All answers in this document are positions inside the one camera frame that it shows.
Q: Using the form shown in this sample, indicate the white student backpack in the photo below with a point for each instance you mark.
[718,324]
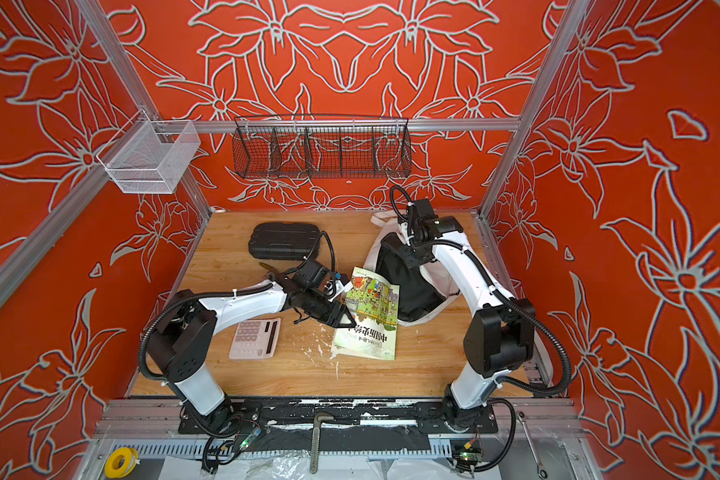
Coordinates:
[425,291]

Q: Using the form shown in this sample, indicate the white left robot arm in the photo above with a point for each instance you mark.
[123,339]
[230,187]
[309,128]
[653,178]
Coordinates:
[174,347]

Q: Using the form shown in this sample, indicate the steel wrench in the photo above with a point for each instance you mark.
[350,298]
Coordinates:
[542,472]

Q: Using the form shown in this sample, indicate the steel ball valve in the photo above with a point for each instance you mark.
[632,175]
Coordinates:
[272,273]

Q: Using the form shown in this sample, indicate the pink calculator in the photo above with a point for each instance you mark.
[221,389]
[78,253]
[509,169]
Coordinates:
[255,339]

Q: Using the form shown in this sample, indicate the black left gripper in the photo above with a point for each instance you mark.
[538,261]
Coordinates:
[335,319]

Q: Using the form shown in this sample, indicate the metal clamp handle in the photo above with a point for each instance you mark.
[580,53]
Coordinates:
[319,420]

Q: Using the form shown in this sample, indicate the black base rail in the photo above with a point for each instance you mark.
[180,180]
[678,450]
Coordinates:
[425,414]

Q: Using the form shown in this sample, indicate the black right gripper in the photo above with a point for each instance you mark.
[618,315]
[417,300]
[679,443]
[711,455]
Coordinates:
[409,260]

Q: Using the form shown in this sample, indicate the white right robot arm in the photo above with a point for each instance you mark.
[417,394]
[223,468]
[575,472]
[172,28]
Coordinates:
[501,334]

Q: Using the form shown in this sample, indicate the black wire wall basket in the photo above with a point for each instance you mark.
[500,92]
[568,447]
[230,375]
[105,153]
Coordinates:
[331,147]

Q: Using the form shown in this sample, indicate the yellow tape roll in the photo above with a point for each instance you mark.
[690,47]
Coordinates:
[121,462]

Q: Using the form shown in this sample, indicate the green illustrated book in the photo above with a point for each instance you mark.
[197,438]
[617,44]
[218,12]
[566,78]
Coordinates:
[374,304]

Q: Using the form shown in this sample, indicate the black plastic tool case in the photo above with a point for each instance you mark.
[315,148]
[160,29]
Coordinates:
[282,240]

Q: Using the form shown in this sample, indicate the white wire wall basket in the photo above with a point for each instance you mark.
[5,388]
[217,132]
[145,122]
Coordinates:
[145,161]

